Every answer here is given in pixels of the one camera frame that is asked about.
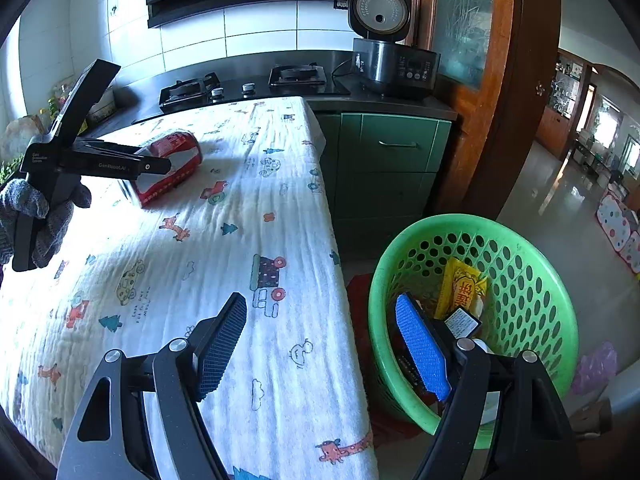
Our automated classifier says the red white drink can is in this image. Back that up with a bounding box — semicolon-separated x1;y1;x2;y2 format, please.
130;129;204;209

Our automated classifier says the pink plastic bag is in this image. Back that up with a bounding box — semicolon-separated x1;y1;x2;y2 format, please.
570;341;618;396

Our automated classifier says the polka dot play tent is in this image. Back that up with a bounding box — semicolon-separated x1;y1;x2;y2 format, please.
596;192;640;278

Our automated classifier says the condiment bottles cluster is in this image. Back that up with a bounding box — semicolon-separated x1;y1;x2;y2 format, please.
46;77;116;129

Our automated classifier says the yellow snack bag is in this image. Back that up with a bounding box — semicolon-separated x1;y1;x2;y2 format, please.
435;258;488;320

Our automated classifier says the black rice cooker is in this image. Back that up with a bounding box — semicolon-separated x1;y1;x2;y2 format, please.
348;0;440;100

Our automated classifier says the black gas stove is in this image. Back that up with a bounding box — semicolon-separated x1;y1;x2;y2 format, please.
158;63;350;114

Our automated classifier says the black narrow snack packet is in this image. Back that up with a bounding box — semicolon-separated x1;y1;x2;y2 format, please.
444;307;482;339

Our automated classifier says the wooden glass door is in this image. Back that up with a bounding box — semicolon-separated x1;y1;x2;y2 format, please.
409;0;561;219

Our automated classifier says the grey gloved left hand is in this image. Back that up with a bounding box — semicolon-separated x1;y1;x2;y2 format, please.
1;179;92;268

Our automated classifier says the printed white tablecloth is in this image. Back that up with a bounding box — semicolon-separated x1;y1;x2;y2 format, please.
1;96;378;479

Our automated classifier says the green plastic waste basket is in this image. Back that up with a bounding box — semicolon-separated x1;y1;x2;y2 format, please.
368;214;579;434

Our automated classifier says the green kitchen cabinet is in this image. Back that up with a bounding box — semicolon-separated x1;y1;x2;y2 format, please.
317;113;451;258

